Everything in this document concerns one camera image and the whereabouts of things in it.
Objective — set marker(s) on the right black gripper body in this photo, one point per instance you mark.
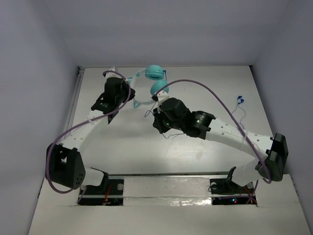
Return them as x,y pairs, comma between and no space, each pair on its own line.
164,123

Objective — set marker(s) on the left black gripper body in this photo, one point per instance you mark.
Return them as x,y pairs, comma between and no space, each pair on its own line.
125,89

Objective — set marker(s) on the teal cat-ear headphones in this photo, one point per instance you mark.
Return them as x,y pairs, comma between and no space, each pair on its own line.
146,82

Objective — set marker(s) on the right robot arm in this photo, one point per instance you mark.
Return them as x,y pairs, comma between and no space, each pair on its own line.
270,153

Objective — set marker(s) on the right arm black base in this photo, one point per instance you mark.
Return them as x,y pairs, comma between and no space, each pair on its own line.
225,192

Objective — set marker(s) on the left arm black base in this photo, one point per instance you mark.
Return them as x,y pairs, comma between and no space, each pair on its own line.
108,193

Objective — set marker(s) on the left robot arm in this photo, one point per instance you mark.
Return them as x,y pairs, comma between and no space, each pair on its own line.
64,159

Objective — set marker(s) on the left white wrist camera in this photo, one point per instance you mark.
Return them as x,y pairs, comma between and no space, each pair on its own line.
111,72

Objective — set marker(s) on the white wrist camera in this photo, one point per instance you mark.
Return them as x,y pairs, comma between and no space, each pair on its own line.
111,72
159,98

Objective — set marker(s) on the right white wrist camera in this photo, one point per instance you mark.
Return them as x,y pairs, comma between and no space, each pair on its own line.
159,98

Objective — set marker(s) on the left side aluminium rail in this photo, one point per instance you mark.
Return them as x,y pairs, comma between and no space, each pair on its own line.
74,99

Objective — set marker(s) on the aluminium rail with foil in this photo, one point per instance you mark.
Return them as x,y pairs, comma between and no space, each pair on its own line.
167,190

